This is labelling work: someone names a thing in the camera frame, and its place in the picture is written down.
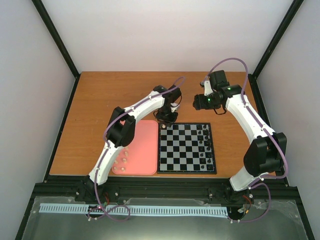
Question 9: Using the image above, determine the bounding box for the pink plastic tray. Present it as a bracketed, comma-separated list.
[111, 120, 158, 176]

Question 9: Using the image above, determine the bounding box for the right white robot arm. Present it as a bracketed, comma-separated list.
[193, 70, 288, 199]

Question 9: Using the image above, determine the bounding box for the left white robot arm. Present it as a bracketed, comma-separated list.
[83, 85, 182, 202]

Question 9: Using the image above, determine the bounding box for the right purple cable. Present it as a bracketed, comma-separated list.
[203, 57, 290, 223]

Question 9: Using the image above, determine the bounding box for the black white chess board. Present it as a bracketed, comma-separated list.
[157, 122, 217, 175]

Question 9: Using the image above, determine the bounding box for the light blue slotted cable duct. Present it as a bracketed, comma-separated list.
[38, 203, 228, 218]

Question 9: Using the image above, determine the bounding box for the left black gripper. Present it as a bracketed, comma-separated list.
[155, 106, 179, 128]

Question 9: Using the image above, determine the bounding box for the black aluminium frame rail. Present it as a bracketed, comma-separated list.
[30, 175, 302, 206]

